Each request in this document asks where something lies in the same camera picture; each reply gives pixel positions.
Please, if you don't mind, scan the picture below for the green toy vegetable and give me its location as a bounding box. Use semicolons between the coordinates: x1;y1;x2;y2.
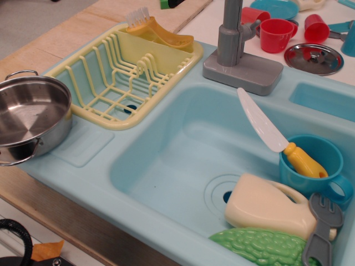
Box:
209;227;306;265

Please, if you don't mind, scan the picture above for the orange tape piece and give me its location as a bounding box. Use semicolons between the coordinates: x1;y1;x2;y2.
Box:
31;240;64;262

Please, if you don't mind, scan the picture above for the white knife yellow handle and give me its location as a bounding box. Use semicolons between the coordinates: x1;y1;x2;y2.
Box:
237;88;328;178

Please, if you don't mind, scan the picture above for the green black object top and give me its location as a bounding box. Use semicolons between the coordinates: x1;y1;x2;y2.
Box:
160;0;184;9

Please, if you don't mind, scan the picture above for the yellow dish rack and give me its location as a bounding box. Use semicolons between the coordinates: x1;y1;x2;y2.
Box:
45;23;204;130

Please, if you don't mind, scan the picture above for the cream toy top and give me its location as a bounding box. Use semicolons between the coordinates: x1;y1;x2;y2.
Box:
292;0;326;11

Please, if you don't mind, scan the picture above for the red cup right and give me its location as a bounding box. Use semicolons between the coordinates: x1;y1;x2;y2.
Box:
304;14;330;44

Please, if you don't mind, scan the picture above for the stainless steel pot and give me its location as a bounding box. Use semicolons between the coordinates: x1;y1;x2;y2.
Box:
1;70;72;166

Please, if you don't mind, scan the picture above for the silver pot lid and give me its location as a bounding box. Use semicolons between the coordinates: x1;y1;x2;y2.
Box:
284;43;344;76

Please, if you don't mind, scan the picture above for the cream toy detergent bottle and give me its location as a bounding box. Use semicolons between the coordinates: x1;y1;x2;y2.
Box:
224;173;338;241

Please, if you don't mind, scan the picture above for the blue cup far right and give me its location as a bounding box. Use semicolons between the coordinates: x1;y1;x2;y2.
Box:
341;22;355;57

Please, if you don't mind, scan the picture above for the grey toy fork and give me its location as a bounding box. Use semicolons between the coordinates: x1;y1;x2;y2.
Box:
301;193;344;265

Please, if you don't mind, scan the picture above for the black cable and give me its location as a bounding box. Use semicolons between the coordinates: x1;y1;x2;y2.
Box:
0;218;34;259

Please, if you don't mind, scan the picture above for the black device bottom left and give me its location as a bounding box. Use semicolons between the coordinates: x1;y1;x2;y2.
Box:
1;257;72;266

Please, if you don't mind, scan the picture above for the blue utensil handle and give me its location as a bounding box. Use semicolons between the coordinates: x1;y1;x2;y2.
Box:
328;20;354;33

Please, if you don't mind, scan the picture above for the red cup behind faucet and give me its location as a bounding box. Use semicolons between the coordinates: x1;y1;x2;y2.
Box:
241;7;271;32

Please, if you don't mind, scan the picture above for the blue cup in sink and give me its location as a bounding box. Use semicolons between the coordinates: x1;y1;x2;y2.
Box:
279;135;354;210

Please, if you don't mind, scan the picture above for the red cup front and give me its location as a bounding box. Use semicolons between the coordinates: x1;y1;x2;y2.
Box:
259;18;298;53

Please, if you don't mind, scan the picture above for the grey toy faucet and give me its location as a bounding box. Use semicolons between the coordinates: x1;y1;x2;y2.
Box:
202;1;283;96

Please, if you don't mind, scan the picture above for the plywood board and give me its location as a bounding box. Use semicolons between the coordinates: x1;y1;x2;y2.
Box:
63;0;214;34

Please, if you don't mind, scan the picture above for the light blue toy sink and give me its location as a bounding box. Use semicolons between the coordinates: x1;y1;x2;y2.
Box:
20;44;354;265

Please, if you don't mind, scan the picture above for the yellow dish brush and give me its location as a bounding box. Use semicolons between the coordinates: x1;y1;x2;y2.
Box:
125;7;194;49

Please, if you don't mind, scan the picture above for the blue plate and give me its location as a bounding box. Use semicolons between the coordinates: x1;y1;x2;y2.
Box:
250;0;299;20

